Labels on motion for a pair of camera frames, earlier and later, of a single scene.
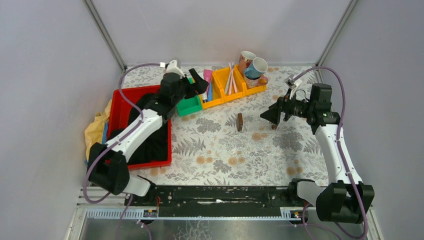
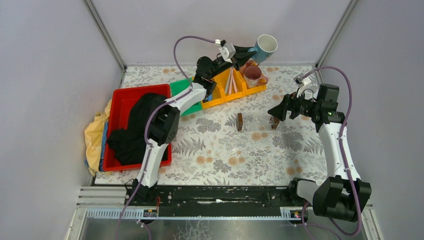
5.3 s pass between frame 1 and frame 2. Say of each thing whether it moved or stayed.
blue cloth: stayed
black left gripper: moved
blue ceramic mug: moved
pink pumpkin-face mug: stayed
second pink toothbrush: stayed
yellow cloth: stayed
